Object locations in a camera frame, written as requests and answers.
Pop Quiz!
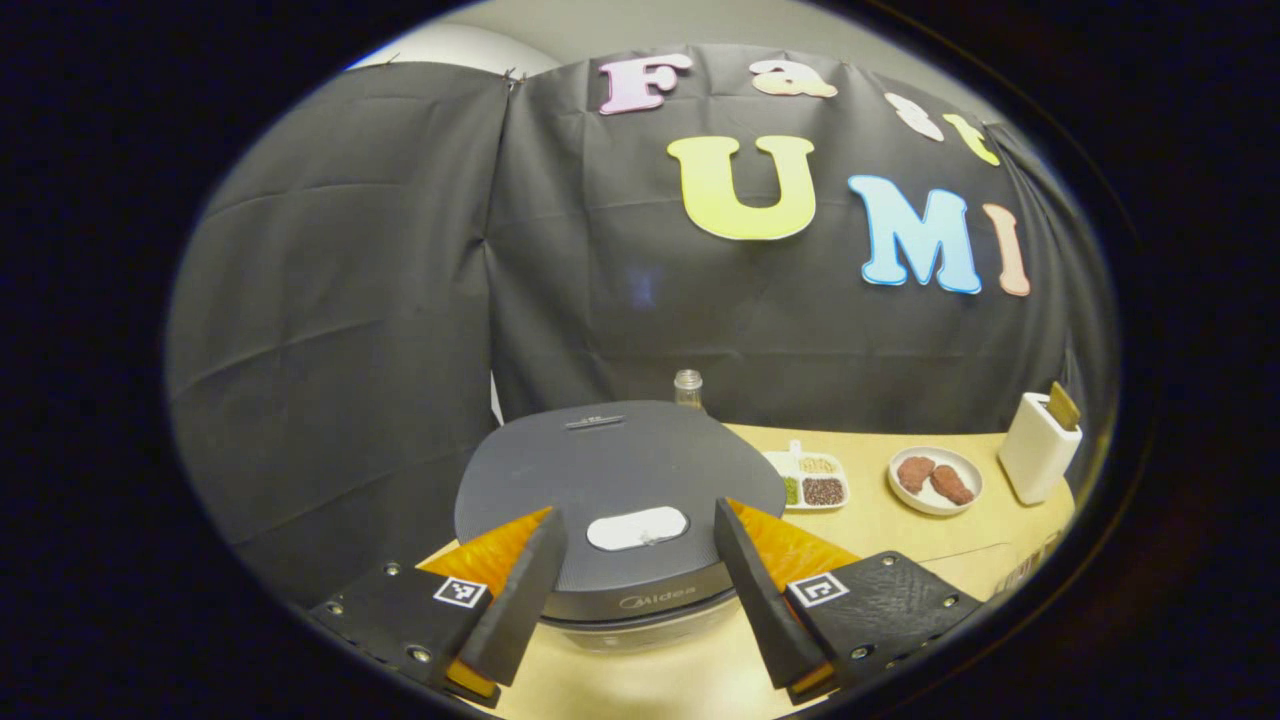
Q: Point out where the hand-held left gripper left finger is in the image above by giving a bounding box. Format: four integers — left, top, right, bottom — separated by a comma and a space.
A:
308, 506, 569, 706

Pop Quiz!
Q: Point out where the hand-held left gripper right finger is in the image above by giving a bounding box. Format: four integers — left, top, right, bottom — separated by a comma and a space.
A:
713, 497, 986, 704

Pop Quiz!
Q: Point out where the grey rice cooker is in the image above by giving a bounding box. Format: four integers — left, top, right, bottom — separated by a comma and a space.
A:
454, 400, 788, 651

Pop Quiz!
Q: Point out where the metal wire chopstick holder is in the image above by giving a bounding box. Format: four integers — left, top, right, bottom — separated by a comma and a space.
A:
995, 530, 1066, 599

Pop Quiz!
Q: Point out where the white divided grain dish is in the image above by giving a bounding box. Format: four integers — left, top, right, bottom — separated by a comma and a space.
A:
762, 440, 851, 512

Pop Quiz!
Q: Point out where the white round plate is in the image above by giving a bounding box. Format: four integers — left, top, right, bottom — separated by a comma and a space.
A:
887, 446, 984, 516

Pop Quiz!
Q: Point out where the white toaster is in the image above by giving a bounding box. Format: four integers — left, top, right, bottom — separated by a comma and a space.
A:
997, 392, 1084, 506

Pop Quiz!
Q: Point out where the black backdrop cloth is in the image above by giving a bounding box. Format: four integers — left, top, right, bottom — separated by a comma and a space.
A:
165, 42, 1119, 606

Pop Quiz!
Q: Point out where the brown toast slice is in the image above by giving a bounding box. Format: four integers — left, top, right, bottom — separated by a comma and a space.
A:
1045, 381, 1081, 433

